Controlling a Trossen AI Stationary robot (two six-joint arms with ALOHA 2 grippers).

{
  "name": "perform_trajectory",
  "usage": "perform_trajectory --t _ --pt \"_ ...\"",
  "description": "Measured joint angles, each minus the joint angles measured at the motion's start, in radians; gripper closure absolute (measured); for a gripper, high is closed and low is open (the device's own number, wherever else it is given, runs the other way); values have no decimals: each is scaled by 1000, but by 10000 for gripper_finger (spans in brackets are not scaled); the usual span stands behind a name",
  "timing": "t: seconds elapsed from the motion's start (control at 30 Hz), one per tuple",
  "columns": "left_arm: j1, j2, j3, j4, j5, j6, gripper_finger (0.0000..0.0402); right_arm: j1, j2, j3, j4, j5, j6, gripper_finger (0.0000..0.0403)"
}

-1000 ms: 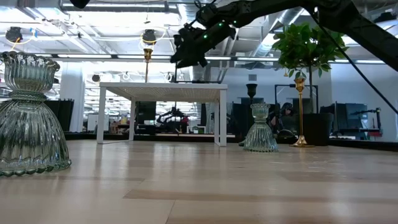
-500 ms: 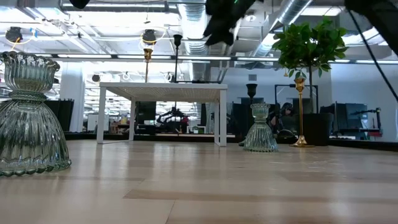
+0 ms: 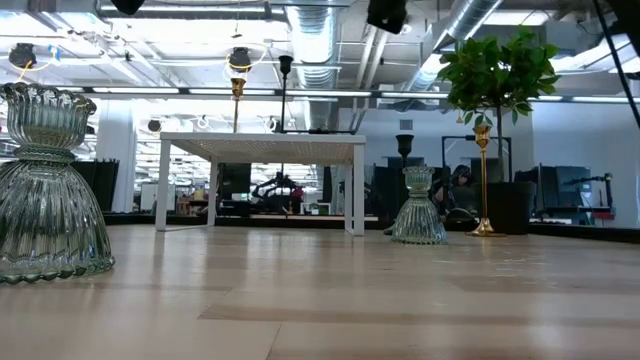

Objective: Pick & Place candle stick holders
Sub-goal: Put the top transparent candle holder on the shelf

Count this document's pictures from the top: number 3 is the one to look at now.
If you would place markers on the short gold candlestick holder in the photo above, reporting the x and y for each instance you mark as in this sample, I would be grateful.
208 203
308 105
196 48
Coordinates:
238 87

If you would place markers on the tall gold candlestick holder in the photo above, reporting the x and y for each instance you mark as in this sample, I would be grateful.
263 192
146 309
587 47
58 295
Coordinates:
483 175

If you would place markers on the black background robot arm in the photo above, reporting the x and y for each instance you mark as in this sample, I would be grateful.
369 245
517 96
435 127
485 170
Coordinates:
275 190

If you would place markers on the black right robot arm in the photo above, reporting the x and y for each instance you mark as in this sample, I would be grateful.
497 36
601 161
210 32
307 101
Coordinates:
627 20

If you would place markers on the green leafy plant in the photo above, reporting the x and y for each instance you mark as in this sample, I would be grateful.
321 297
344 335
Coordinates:
500 70

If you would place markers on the white perforated metal shelf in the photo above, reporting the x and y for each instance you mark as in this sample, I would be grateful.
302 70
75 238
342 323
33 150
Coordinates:
270 142

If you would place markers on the seated person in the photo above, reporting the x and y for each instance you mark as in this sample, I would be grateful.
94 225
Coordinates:
457 182

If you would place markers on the black partition panels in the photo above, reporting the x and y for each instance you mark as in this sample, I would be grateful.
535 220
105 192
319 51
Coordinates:
97 185

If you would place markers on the black plant pot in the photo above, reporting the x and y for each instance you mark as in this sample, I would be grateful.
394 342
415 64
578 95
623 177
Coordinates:
505 210

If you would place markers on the dark desk monitors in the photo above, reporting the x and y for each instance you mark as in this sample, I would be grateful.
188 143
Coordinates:
555 187

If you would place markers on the wide silver ceiling duct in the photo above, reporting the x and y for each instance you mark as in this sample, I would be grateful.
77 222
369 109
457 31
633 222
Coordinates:
315 30

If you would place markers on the slanted silver ceiling duct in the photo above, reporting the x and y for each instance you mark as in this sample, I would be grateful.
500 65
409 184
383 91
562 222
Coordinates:
470 17

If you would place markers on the black background rig frame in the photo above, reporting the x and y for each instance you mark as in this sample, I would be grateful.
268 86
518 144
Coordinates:
450 138

